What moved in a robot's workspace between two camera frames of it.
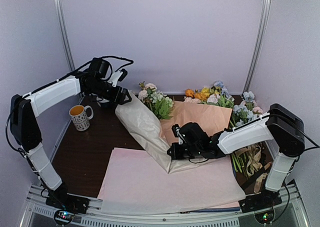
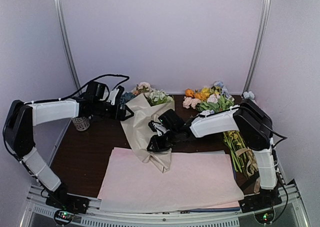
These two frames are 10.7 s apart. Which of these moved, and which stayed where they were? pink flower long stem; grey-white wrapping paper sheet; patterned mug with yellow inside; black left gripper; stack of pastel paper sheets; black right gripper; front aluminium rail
Moved: black right gripper; grey-white wrapping paper sheet; black left gripper; pink flower long stem
Stayed: stack of pastel paper sheets; front aluminium rail; patterned mug with yellow inside
